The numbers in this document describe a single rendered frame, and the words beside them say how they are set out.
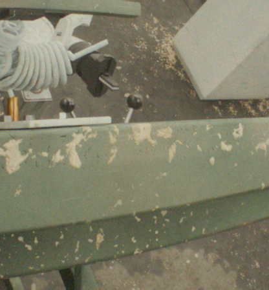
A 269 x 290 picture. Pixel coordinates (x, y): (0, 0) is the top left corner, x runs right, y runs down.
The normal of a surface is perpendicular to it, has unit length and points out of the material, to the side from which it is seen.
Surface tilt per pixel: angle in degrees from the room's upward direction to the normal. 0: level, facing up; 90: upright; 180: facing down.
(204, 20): 90
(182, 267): 0
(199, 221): 32
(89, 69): 90
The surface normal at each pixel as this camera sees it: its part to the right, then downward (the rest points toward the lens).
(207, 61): -0.78, 0.07
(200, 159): 0.62, 0.02
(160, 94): 0.51, -0.51
